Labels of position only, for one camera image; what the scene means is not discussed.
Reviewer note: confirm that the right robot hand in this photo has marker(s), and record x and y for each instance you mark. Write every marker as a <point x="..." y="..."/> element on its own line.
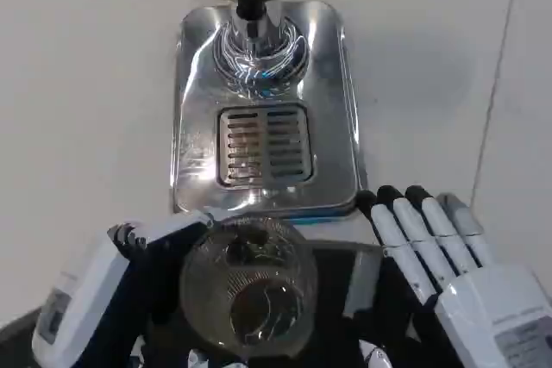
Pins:
<point x="474" y="282"/>

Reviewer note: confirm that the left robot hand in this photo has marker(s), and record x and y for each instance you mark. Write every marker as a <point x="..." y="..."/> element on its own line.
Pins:
<point x="99" y="282"/>

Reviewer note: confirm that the clear ribbed glass cup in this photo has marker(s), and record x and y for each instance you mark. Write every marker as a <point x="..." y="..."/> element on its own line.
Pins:
<point x="248" y="286"/>

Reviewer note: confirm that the slotted drip tray grid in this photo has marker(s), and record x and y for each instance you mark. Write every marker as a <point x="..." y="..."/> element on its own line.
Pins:
<point x="264" y="145"/>

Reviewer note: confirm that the steel drip tray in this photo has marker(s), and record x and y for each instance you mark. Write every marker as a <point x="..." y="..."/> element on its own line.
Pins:
<point x="263" y="109"/>

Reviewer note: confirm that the drink dispenser with black tap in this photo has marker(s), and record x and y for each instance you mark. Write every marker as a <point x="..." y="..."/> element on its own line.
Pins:
<point x="251" y="1"/>

